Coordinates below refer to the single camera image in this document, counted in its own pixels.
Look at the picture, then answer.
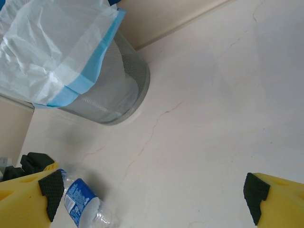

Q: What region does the blue label plastic bottle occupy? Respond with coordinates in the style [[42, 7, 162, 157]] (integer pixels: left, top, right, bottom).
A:
[[58, 168, 121, 228]]

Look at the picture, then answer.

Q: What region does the grey metal mesh bin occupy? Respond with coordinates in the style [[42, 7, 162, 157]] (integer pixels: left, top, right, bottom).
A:
[[58, 30, 151, 126]]

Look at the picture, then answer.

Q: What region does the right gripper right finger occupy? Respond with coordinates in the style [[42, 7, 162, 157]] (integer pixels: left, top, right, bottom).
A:
[[243, 172, 304, 228]]

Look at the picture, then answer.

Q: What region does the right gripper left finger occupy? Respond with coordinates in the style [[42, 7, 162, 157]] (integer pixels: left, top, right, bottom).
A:
[[0, 169, 64, 228]]

